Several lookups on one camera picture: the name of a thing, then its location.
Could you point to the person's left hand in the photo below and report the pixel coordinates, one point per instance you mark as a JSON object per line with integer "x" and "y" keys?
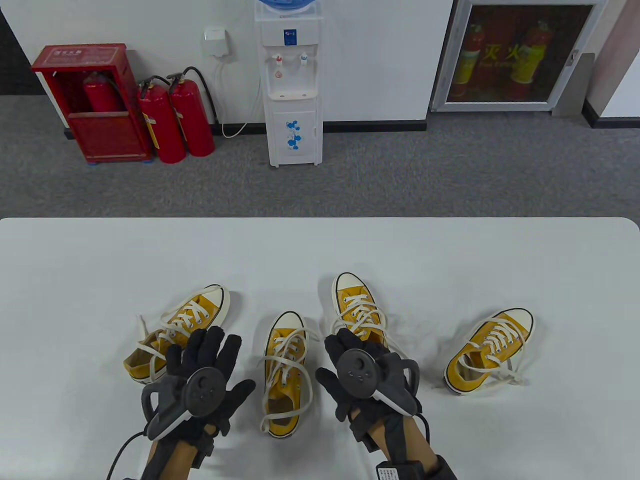
{"x": 210, "y": 350}

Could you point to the person's right hand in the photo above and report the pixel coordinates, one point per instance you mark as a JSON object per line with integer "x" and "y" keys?
{"x": 350, "y": 339}

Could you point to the yellow canvas shoe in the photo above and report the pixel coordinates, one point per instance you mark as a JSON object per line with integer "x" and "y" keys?
{"x": 286, "y": 320}
{"x": 517, "y": 319}
{"x": 212, "y": 296}
{"x": 348, "y": 281}

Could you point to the person's left forearm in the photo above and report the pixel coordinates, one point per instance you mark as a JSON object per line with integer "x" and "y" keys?
{"x": 175, "y": 455}

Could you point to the person's right forearm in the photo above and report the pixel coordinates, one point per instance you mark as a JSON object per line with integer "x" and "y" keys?
{"x": 415, "y": 440}

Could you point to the dark grey hand controller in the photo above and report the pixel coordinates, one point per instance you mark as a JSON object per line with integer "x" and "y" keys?
{"x": 205, "y": 392}
{"x": 357, "y": 372}

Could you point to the black battery pack white label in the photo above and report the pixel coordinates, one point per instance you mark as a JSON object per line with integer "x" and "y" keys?
{"x": 400, "y": 472}

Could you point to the red extinguisher cabinet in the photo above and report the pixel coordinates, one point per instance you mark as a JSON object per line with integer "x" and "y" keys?
{"x": 105, "y": 135}

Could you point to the white water dispenser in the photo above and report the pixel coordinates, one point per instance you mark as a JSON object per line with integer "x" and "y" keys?
{"x": 295, "y": 80}

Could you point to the silver framed glass cabinet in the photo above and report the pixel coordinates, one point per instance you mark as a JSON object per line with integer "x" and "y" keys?
{"x": 500, "y": 106}

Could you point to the red yellow fire extinguisher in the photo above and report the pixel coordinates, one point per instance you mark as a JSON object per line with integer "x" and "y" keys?
{"x": 470, "y": 60}
{"x": 530, "y": 55}

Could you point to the blue water bottle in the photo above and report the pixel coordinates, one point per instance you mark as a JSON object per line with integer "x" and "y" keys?
{"x": 285, "y": 5}

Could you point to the white wall box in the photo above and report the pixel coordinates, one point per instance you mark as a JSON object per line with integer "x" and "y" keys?
{"x": 216, "y": 44}

